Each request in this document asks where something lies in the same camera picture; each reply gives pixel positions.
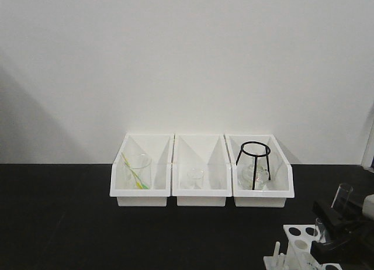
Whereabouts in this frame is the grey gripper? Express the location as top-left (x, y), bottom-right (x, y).
top-left (310, 194), bottom-right (374, 260)

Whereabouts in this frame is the clear glass test tube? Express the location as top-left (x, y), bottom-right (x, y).
top-left (331, 183), bottom-right (353, 220)
top-left (313, 217), bottom-right (329, 243)

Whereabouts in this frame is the white test tube rack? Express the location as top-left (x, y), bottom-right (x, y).
top-left (263, 224), bottom-right (342, 269)

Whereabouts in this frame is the right white storage bin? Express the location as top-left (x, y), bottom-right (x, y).
top-left (224, 133), bottom-right (295, 207)

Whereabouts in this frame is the white storage bin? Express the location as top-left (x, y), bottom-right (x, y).
top-left (224, 133), bottom-right (295, 207)
top-left (172, 134), bottom-right (233, 207)
top-left (109, 133), bottom-right (175, 206)

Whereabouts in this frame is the clear glass flask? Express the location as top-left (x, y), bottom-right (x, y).
top-left (240, 147), bottom-right (271, 190)

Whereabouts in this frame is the middle white storage bin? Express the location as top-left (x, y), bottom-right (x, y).
top-left (172, 134), bottom-right (233, 207)

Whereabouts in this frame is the small clear glass beaker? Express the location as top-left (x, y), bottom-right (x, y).
top-left (187, 168), bottom-right (204, 189)

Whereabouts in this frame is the left white storage bin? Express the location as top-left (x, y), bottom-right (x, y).
top-left (109, 133), bottom-right (175, 206)

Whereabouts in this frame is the yellow green plastic dropper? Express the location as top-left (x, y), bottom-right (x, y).
top-left (121, 153), bottom-right (150, 191)

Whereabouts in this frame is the black wire tripod stand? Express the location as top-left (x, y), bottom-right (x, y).
top-left (236, 141), bottom-right (271, 191)

